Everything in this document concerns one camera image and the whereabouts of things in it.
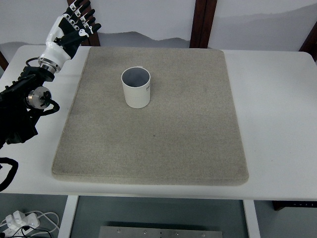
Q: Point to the white table leg left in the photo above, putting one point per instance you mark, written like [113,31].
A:
[68,216]

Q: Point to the brown wooden post right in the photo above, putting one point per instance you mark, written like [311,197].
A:
[310,44]

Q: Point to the grey felt mat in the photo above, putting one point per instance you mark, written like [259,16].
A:
[188,134]

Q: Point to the white table leg right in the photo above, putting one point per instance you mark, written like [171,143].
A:
[251,219]

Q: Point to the brown wooden post far left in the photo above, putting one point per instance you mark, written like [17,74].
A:
[3,62]

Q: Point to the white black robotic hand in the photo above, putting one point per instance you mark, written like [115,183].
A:
[73,27]

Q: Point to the brown wooden post centre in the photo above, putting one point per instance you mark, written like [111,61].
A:
[204,12]

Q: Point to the white power strip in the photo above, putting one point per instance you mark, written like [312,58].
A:
[19,224]

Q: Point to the white ribbed cup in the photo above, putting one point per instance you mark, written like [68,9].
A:
[136,83]

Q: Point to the dark wooden furniture foot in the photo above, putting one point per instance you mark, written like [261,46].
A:
[278,205]

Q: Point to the white table leg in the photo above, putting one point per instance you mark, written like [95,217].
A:
[68,216]
[251,219]

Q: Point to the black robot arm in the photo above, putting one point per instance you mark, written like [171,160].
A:
[25,101]

